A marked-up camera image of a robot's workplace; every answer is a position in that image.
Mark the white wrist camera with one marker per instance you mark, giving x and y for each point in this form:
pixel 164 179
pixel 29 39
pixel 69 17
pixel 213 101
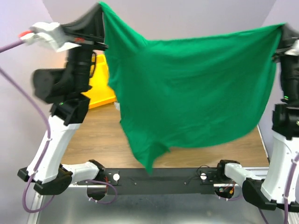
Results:
pixel 50 34
pixel 294 49

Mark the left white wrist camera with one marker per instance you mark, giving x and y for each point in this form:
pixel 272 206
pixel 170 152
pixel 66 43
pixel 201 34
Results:
pixel 50 34

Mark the green t shirt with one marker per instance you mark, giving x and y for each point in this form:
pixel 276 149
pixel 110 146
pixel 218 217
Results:
pixel 188 93

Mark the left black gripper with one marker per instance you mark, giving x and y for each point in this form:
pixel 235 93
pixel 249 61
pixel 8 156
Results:
pixel 88 29

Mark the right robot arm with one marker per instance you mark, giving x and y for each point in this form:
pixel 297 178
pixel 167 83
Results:
pixel 277 189

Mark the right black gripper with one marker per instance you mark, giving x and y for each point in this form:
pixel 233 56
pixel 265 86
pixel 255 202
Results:
pixel 288 34

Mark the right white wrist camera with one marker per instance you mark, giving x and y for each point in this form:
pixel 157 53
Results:
pixel 294 49

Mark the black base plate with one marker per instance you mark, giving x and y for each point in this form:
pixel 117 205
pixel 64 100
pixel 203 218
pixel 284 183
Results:
pixel 162 181

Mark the aluminium right side rail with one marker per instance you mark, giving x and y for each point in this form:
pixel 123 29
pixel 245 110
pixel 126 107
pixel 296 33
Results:
pixel 263 143

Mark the aluminium front rail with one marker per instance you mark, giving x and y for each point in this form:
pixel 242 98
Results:
pixel 258 171

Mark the yellow plastic tray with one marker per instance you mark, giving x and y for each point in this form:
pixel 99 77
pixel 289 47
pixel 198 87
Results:
pixel 100 93

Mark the aluminium rail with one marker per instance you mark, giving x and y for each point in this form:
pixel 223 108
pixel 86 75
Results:
pixel 263 143
pixel 258 171

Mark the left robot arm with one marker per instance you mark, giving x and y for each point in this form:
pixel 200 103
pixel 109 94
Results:
pixel 64 89

